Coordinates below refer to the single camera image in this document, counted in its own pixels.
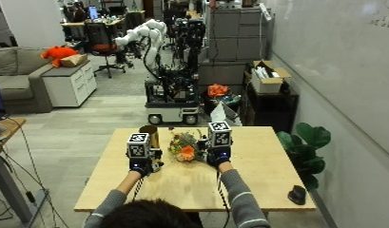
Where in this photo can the black shelf cabinet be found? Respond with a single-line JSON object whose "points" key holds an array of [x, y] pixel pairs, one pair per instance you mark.
{"points": [[270, 106]]}

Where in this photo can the wooden side desk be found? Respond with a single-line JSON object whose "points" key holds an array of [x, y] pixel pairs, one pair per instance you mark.
{"points": [[2, 158]]}

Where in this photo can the brown paper bag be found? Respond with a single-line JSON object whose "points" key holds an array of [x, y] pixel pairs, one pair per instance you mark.
{"points": [[74, 60]]}

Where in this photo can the grey sofa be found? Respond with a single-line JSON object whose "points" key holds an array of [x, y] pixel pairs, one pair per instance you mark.
{"points": [[17, 79]]}

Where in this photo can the right glove marker cube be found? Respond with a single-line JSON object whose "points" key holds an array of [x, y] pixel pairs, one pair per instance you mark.
{"points": [[220, 134]]}

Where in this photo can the green leafy potted plant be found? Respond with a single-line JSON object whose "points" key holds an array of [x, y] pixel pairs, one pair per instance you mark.
{"points": [[305, 152]]}

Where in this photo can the mixed flower bouquet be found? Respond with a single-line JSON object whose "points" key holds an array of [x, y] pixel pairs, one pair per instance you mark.
{"points": [[184, 149]]}

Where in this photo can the glove marker cube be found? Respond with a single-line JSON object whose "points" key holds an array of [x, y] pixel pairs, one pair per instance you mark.
{"points": [[139, 145], [220, 134]]}

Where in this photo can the orange flower bunch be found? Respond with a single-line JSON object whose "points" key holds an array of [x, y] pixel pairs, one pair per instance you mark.
{"points": [[218, 90]]}

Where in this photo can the open cardboard box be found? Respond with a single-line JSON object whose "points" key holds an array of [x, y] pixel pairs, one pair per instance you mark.
{"points": [[268, 77]]}

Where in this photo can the white mobile robot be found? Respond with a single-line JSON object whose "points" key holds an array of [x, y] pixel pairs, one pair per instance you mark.
{"points": [[167, 79]]}

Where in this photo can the black computer mouse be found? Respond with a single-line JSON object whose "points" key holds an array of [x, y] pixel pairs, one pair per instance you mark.
{"points": [[297, 194]]}

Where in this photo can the left glove marker cube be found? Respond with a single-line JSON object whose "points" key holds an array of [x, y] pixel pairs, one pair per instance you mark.
{"points": [[139, 145]]}

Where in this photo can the orange plush toy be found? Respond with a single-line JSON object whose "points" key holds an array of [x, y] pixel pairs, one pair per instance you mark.
{"points": [[58, 54]]}

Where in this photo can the the person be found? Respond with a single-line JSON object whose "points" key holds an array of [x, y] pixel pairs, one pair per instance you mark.
{"points": [[176, 209]]}

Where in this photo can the person's left hand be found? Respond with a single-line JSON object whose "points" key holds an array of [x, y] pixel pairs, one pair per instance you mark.
{"points": [[144, 164]]}

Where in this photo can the black bin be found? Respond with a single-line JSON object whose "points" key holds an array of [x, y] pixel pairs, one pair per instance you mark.
{"points": [[219, 103]]}

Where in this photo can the whiteboard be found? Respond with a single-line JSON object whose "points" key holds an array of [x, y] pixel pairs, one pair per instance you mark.
{"points": [[341, 63]]}

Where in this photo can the wooden table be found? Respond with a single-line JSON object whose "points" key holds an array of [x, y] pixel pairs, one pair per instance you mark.
{"points": [[194, 180]]}

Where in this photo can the background office desk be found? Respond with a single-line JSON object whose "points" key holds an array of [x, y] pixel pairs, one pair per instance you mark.
{"points": [[92, 22]]}

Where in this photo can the white paper sheet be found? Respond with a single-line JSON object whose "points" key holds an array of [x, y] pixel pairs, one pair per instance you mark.
{"points": [[224, 114]]}

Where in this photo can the person's right hand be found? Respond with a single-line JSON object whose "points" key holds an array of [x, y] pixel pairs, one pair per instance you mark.
{"points": [[218, 155]]}

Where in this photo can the grey filing cabinets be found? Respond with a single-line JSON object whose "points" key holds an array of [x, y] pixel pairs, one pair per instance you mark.
{"points": [[236, 34]]}

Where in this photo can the white drawer cabinet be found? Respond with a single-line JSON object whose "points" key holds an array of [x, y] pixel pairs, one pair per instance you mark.
{"points": [[71, 84]]}

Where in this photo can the black office chair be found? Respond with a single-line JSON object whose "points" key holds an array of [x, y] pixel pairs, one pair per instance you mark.
{"points": [[102, 44]]}

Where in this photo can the gold metal vase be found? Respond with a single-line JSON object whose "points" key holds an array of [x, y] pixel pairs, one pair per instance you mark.
{"points": [[150, 136]]}

